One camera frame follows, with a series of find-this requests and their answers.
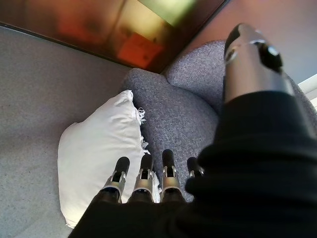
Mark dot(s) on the white fringed cushion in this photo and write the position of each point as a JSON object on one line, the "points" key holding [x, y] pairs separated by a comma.
{"points": [[99, 148]]}

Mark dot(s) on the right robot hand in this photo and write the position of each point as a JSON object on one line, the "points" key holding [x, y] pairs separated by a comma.
{"points": [[247, 178]]}

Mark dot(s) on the grey fabric armchair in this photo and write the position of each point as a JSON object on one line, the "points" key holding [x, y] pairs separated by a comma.
{"points": [[173, 111]]}

